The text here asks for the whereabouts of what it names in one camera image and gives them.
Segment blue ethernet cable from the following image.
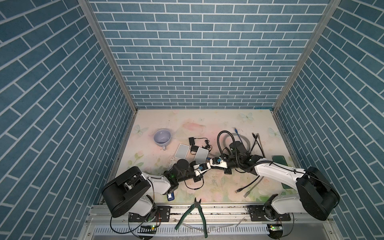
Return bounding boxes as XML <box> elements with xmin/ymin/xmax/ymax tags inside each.
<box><xmin>233</xmin><ymin>128</ymin><xmax>244</xmax><ymax>145</ymax></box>

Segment black power adapter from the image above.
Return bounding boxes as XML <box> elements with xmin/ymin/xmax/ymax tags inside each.
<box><xmin>189</xmin><ymin>137</ymin><xmax>195</xmax><ymax>146</ymax></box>
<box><xmin>191</xmin><ymin>146</ymin><xmax>199</xmax><ymax>154</ymax></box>

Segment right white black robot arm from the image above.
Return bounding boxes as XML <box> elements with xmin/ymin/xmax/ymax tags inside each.
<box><xmin>222</xmin><ymin>156</ymin><xmax>341</xmax><ymax>221</ymax></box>

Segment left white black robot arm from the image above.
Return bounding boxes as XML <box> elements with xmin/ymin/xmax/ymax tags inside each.
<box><xmin>101</xmin><ymin>159</ymin><xmax>211</xmax><ymax>218</ymax></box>

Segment blue black handheld tool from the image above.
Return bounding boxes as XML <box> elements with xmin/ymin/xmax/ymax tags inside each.
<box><xmin>167</xmin><ymin>193</ymin><xmax>175</xmax><ymax>202</ymax></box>

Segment lavender ceramic cup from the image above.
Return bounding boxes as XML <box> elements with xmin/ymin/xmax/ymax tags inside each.
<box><xmin>154</xmin><ymin>129</ymin><xmax>172</xmax><ymax>151</ymax></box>

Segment left controller board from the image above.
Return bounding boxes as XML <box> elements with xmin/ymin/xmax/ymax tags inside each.
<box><xmin>137</xmin><ymin>226</ymin><xmax>158</xmax><ymax>239</ymax></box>

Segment controller board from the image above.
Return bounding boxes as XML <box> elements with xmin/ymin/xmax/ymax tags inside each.
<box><xmin>137</xmin><ymin>226</ymin><xmax>158</xmax><ymax>239</ymax></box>
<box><xmin>267</xmin><ymin>224</ymin><xmax>284</xmax><ymax>235</ymax></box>

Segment right controller board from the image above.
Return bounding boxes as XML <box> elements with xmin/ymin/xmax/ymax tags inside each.
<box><xmin>267</xmin><ymin>224</ymin><xmax>284</xmax><ymax>235</ymax></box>

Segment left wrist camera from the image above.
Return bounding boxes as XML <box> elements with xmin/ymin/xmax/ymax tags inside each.
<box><xmin>193</xmin><ymin>163</ymin><xmax>211</xmax><ymax>177</ymax></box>

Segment black ethernet cable lower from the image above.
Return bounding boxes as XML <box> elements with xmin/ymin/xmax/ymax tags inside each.
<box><xmin>234</xmin><ymin>175</ymin><xmax>261</xmax><ymax>193</ymax></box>

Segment green handled pliers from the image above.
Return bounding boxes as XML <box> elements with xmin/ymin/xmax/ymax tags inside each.
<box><xmin>174</xmin><ymin>197</ymin><xmax>209</xmax><ymax>239</ymax></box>

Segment aluminium front rail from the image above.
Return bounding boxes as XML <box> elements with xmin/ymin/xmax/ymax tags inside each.
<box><xmin>79</xmin><ymin>203</ymin><xmax>342</xmax><ymax>240</ymax></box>

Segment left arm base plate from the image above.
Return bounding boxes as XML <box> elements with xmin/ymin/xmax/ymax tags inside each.
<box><xmin>129</xmin><ymin>206</ymin><xmax>171</xmax><ymax>223</ymax></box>

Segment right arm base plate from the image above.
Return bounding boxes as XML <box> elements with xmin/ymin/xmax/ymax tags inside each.
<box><xmin>247</xmin><ymin>205</ymin><xmax>291</xmax><ymax>222</ymax></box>

